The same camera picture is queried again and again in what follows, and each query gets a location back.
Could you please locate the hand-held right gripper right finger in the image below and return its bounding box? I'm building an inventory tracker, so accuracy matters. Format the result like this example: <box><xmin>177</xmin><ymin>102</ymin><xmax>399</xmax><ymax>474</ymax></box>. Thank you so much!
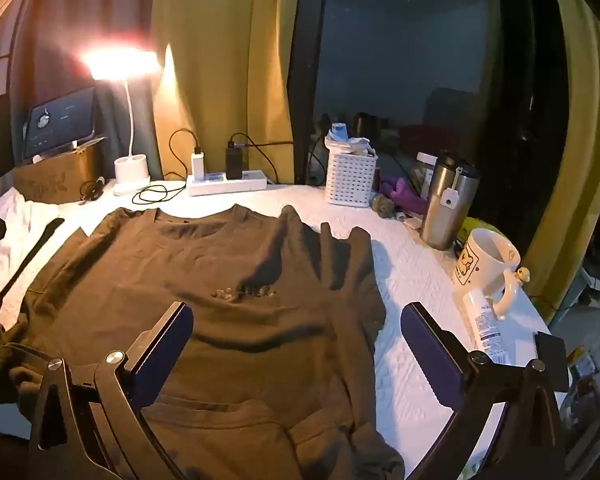
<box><xmin>401</xmin><ymin>301</ymin><xmax>566</xmax><ymax>480</ymax></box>

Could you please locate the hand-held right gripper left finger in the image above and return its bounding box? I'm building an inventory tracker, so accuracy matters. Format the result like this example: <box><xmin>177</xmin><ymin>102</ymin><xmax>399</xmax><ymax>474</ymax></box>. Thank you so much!
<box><xmin>27</xmin><ymin>301</ymin><xmax>195</xmax><ymax>480</ymax></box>

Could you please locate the brown t-shirt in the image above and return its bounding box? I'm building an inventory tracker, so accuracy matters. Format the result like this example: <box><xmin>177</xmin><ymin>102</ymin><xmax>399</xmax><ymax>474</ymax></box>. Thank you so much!
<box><xmin>0</xmin><ymin>204</ymin><xmax>406</xmax><ymax>480</ymax></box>

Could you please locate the white cloth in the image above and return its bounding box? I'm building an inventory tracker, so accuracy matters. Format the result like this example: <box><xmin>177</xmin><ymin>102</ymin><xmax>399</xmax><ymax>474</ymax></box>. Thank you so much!
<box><xmin>0</xmin><ymin>187</ymin><xmax>66</xmax><ymax>356</ymax></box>

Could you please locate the white cream tube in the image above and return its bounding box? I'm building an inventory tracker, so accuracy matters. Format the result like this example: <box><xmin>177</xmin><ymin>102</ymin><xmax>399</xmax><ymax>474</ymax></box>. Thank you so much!
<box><xmin>462</xmin><ymin>287</ymin><xmax>513</xmax><ymax>366</ymax></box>

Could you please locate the brown cardboard box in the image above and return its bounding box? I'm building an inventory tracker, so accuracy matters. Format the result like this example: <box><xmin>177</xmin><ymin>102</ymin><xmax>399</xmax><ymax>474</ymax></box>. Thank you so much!
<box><xmin>12</xmin><ymin>135</ymin><xmax>106</xmax><ymax>205</ymax></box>

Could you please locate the white bear mug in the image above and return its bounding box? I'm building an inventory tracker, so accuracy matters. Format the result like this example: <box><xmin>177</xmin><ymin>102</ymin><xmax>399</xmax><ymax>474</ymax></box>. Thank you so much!
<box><xmin>452</xmin><ymin>227</ymin><xmax>531</xmax><ymax>321</ymax></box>

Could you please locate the black phone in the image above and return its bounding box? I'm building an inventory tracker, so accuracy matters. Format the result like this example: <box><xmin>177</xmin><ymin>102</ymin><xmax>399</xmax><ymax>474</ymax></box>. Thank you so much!
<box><xmin>534</xmin><ymin>331</ymin><xmax>572</xmax><ymax>392</ymax></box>

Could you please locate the dark tablet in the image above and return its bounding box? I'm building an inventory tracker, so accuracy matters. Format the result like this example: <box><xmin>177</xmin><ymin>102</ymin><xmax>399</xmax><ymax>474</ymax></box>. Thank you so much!
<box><xmin>22</xmin><ymin>86</ymin><xmax>98</xmax><ymax>161</ymax></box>

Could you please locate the yellow-green packet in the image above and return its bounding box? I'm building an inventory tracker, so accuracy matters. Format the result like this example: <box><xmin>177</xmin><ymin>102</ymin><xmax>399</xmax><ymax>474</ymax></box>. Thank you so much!
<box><xmin>457</xmin><ymin>216</ymin><xmax>487</xmax><ymax>241</ymax></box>

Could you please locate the steel travel tumbler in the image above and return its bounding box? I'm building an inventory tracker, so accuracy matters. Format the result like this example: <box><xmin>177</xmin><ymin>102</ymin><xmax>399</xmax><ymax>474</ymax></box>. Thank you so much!
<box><xmin>420</xmin><ymin>152</ymin><xmax>481</xmax><ymax>251</ymax></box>

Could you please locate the white desk lamp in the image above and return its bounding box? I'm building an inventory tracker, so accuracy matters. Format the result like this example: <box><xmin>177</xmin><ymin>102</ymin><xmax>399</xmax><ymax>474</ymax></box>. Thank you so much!
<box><xmin>82</xmin><ymin>47</ymin><xmax>160</xmax><ymax>197</ymax></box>

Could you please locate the grey fuzzy ball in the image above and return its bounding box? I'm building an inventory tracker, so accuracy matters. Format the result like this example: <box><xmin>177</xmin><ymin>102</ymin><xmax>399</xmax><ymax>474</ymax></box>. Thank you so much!
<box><xmin>371</xmin><ymin>194</ymin><xmax>397</xmax><ymax>219</ymax></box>

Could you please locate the purple plush toy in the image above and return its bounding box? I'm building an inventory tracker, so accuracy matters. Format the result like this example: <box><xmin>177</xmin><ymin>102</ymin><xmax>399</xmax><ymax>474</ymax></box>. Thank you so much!
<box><xmin>380</xmin><ymin>176</ymin><xmax>426</xmax><ymax>211</ymax></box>

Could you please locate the white power strip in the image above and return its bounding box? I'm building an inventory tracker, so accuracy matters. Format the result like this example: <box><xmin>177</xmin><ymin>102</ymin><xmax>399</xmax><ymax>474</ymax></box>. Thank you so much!
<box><xmin>186</xmin><ymin>170</ymin><xmax>268</xmax><ymax>197</ymax></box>

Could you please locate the glass jar with white lid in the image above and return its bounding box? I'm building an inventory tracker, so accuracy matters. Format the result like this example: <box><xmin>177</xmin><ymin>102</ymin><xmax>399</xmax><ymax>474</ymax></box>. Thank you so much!
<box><xmin>414</xmin><ymin>151</ymin><xmax>438</xmax><ymax>196</ymax></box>

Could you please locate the white plastic basket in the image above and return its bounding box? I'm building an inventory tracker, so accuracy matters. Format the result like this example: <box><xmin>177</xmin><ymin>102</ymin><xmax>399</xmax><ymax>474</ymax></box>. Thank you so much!
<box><xmin>325</xmin><ymin>147</ymin><xmax>379</xmax><ymax>207</ymax></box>

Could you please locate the black charger adapter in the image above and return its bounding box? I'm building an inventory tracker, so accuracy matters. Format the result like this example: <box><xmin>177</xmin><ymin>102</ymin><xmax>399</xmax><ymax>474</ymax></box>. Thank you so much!
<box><xmin>225</xmin><ymin>142</ymin><xmax>243</xmax><ymax>179</ymax></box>

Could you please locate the crumpled white paper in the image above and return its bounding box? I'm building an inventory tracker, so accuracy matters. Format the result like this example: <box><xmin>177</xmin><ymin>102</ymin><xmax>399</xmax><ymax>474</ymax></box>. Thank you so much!
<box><xmin>326</xmin><ymin>130</ymin><xmax>378</xmax><ymax>157</ymax></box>

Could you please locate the dark flask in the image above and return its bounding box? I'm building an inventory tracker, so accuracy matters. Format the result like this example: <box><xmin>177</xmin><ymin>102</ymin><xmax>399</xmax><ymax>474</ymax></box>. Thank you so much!
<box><xmin>352</xmin><ymin>111</ymin><xmax>378</xmax><ymax>136</ymax></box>

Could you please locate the yellow curtain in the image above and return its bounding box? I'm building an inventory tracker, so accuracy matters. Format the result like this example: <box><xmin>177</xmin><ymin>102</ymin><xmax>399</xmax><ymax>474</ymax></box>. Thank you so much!
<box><xmin>150</xmin><ymin>0</ymin><xmax>331</xmax><ymax>183</ymax></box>
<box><xmin>525</xmin><ymin>0</ymin><xmax>600</xmax><ymax>321</ymax></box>

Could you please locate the dark glass window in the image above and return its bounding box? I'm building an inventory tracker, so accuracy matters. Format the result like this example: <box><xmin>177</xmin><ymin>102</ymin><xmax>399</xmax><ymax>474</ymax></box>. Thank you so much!
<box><xmin>295</xmin><ymin>0</ymin><xmax>556</xmax><ymax>186</ymax></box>

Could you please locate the black strap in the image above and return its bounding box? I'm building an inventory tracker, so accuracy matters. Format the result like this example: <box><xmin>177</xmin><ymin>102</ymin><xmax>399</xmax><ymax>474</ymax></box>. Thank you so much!
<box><xmin>0</xmin><ymin>216</ymin><xmax>66</xmax><ymax>333</ymax></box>

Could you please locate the bundled black cable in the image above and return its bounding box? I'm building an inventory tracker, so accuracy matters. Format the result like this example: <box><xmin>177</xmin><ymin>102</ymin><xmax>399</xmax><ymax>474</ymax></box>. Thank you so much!
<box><xmin>77</xmin><ymin>177</ymin><xmax>106</xmax><ymax>206</ymax></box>

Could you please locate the long black charging cable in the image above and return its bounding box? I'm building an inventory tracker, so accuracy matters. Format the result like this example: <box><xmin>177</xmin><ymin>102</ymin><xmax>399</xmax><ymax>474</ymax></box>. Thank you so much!
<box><xmin>131</xmin><ymin>128</ymin><xmax>201</xmax><ymax>207</ymax></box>

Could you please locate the short black charging cable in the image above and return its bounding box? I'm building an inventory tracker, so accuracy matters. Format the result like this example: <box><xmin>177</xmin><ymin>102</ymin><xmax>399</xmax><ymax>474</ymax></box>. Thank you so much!
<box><xmin>228</xmin><ymin>132</ymin><xmax>295</xmax><ymax>150</ymax></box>

